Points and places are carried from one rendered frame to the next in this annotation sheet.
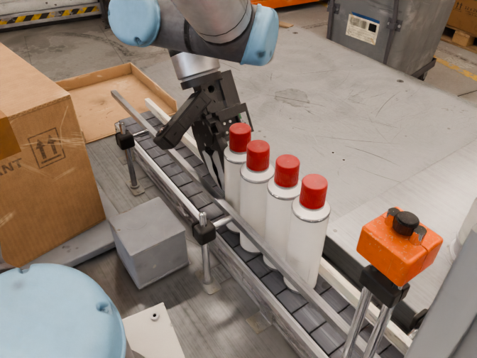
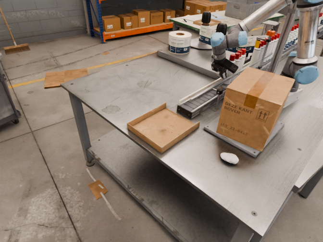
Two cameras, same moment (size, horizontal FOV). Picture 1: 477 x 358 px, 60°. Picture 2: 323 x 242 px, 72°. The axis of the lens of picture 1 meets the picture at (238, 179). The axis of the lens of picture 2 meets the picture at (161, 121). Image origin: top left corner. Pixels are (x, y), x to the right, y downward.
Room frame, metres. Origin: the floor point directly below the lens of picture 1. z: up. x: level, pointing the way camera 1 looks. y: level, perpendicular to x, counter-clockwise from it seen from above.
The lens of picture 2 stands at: (1.25, 1.29, 1.61)
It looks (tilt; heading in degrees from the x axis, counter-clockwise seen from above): 37 degrees down; 258
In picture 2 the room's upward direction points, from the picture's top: 2 degrees clockwise
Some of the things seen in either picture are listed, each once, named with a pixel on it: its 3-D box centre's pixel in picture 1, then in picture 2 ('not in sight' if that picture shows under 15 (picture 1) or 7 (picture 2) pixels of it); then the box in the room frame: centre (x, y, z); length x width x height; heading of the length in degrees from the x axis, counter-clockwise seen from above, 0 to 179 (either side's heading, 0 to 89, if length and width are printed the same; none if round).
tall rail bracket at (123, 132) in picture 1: (138, 153); (215, 96); (0.69, 0.21, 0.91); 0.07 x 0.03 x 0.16; 125
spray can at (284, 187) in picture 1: (282, 215); (236, 65); (0.44, -0.07, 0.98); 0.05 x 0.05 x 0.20
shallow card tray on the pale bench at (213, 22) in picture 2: not in sight; (207, 22); (-0.03, -1.89, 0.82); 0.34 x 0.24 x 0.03; 32
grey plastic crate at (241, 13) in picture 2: not in sight; (246, 8); (-0.84, -2.33, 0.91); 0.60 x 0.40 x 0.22; 30
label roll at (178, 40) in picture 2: not in sight; (179, 42); (0.70, -0.67, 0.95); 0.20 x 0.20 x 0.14
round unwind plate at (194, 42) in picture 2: not in sight; (202, 43); (0.42, -0.80, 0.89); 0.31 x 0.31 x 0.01
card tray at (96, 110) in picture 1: (110, 98); (163, 125); (1.04, 0.36, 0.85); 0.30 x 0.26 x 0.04; 35
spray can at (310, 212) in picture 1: (306, 236); (240, 63); (0.40, -0.10, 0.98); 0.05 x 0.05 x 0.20
